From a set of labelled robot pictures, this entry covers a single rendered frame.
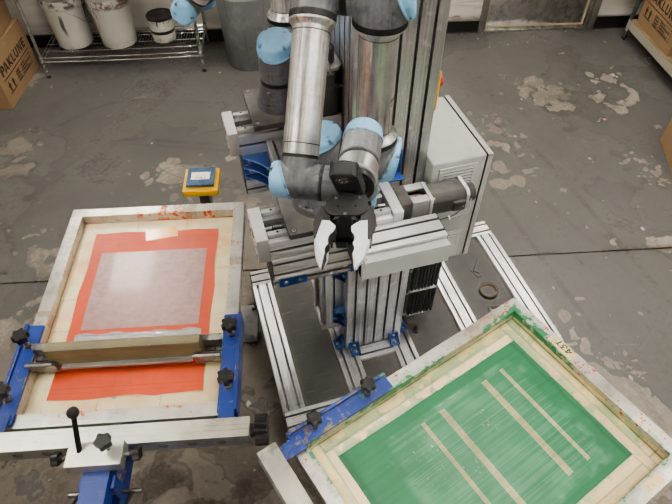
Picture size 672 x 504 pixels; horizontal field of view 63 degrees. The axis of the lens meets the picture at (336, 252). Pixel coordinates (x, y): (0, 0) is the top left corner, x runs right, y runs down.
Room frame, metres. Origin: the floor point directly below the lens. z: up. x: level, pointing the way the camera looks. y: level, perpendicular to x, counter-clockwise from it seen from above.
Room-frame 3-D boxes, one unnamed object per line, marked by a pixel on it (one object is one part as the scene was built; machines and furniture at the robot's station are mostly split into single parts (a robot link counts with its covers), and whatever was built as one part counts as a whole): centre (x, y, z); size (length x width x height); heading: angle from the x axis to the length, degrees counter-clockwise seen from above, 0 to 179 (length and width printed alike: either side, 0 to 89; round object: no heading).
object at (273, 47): (1.61, 0.18, 1.42); 0.13 x 0.12 x 0.14; 171
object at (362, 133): (0.85, -0.05, 1.65); 0.11 x 0.08 x 0.09; 172
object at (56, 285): (0.99, 0.58, 0.97); 0.79 x 0.58 x 0.04; 4
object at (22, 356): (0.74, 0.84, 0.98); 0.30 x 0.05 x 0.07; 4
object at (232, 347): (0.77, 0.29, 0.98); 0.30 x 0.05 x 0.07; 4
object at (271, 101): (1.60, 0.19, 1.31); 0.15 x 0.15 x 0.10
